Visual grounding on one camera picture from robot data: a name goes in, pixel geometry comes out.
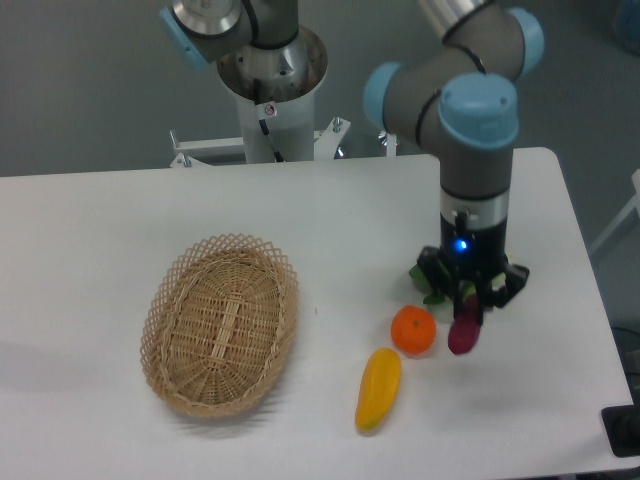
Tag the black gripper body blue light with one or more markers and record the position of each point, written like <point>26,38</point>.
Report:
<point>473,252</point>

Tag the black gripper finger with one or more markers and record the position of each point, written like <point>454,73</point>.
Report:
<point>443,282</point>
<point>488,296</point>

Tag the purple sweet potato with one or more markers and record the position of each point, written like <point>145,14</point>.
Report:
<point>465,329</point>

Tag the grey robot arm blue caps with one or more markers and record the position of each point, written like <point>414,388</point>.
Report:
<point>461,107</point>

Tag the green bok choy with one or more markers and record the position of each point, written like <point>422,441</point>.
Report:
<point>468,286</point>

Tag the orange mandarin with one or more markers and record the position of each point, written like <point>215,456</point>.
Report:
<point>413,330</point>

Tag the yellow mango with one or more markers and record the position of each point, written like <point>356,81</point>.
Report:
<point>378,389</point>

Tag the black device at table edge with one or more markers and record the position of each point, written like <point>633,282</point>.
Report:
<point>622,428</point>

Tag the woven wicker basket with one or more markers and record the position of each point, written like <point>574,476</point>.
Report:
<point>220,326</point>

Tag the white frame at right edge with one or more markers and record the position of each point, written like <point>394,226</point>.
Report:
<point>621,223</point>

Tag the white metal base frame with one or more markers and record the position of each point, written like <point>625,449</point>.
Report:
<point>338,141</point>

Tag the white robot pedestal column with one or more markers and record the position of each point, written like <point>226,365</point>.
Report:
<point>275,89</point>

